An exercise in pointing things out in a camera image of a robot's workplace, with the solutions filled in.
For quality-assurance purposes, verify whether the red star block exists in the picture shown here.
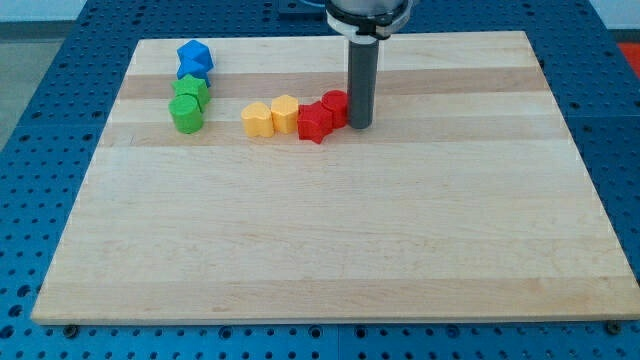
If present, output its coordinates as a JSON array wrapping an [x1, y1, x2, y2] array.
[[297, 101, 333, 144]]

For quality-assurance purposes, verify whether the yellow hexagon block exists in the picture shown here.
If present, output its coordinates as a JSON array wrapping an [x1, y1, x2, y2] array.
[[271, 95, 299, 134]]

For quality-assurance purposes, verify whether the red cylinder block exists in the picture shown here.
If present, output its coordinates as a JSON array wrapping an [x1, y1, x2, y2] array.
[[321, 90, 348, 129]]

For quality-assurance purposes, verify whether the yellow heart block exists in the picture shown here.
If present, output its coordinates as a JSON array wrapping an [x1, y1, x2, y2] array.
[[241, 102, 275, 138]]

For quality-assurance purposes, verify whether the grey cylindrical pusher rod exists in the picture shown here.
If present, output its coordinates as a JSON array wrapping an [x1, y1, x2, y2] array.
[[347, 41, 379, 130]]

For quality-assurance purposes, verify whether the green cylinder block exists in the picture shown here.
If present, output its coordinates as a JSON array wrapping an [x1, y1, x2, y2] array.
[[169, 95, 204, 134]]

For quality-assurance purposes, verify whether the light wooden board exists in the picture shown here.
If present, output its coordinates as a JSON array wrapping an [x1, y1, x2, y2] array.
[[31, 31, 639, 326]]

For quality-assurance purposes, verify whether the blue crescent block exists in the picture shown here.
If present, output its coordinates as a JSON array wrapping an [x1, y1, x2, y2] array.
[[176, 58, 211, 87]]

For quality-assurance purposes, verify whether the green star block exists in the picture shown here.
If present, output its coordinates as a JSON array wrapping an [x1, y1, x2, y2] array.
[[171, 74, 211, 112]]

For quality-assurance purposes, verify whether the blue cube block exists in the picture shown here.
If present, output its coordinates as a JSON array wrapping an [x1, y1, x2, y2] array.
[[177, 40, 214, 71]]

